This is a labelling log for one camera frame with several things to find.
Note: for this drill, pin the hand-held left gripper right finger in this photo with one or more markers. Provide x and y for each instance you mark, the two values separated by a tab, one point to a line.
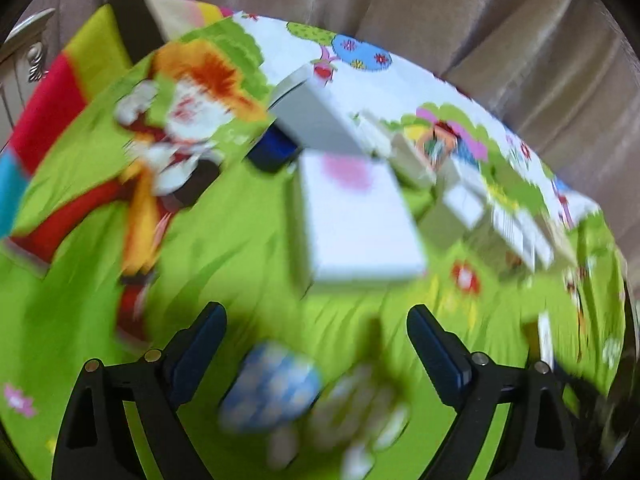
440	355

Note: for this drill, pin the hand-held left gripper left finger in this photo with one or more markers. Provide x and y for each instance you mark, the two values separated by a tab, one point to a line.
200	355

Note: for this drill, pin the tall silver white box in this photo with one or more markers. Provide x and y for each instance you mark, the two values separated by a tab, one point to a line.
317	115

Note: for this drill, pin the small white box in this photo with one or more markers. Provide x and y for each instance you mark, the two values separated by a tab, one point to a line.
520	235
465	200
546	340
405	155

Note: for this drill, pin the cartoon printed green blanket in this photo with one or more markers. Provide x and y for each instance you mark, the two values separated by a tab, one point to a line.
225	260

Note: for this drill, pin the white box with pink mark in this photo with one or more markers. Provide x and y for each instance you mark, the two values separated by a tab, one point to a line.
357	225

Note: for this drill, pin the dark blue box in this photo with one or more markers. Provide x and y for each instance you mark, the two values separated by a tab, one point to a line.
272	150

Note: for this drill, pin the white carved nightstand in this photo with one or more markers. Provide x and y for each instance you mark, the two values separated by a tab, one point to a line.
25	35

